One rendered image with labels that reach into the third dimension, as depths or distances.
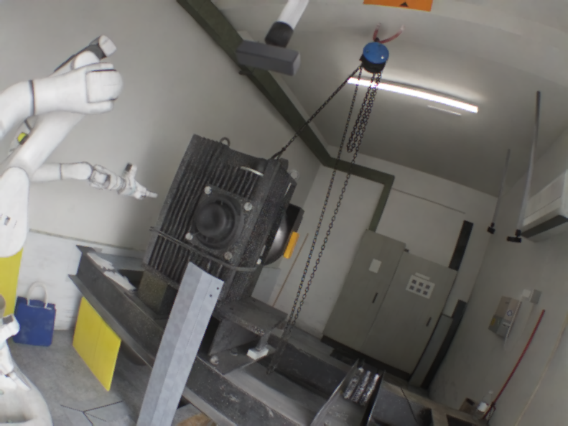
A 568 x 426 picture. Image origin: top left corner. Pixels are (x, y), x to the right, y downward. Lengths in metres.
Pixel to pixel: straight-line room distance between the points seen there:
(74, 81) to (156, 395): 1.30
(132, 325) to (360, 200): 3.69
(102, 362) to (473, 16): 2.92
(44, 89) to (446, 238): 4.42
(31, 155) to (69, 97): 0.26
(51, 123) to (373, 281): 3.96
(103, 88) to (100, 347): 1.61
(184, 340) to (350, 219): 3.64
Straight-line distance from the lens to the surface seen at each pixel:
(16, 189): 0.86
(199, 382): 1.54
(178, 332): 1.33
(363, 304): 4.23
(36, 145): 0.89
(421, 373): 4.39
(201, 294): 1.23
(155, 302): 1.64
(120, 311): 1.92
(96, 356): 2.08
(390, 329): 4.24
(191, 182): 1.52
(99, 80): 0.70
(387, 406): 2.08
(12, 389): 1.49
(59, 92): 0.68
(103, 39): 0.94
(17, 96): 0.67
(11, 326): 0.85
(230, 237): 1.30
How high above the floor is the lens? 1.34
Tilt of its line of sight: 3 degrees up
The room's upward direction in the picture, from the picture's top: 22 degrees clockwise
